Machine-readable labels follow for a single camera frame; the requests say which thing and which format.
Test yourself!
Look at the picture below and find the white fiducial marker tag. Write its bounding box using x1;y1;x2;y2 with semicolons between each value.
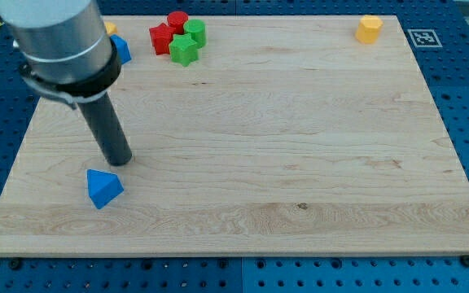
408;28;442;48

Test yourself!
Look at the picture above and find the green star block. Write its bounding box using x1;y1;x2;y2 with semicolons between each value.
169;33;199;67

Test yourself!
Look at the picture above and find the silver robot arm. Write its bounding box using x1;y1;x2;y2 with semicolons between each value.
0;0;121;108

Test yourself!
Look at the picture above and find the yellow hexagon block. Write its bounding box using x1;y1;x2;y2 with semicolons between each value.
355;15;384;45

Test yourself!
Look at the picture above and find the red star block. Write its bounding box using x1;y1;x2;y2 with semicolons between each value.
149;23;176;55

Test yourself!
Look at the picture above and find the wooden board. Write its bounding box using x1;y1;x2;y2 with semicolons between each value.
0;15;469;258

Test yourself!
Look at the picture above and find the red cylinder block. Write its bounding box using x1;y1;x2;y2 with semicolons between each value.
166;11;189;34

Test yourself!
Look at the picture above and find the yellow block behind arm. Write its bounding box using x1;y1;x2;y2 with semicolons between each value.
104;21;118;36

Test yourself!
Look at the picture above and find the green cylinder block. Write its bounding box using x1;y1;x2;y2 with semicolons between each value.
183;20;207;49

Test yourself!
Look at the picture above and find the blue cube block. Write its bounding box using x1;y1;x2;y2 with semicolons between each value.
111;34;132;64

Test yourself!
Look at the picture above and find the blue triangular prism block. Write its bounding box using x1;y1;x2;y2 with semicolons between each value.
86;169;124;209

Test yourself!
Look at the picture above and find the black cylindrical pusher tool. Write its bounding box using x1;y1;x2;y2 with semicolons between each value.
78;94;133;166

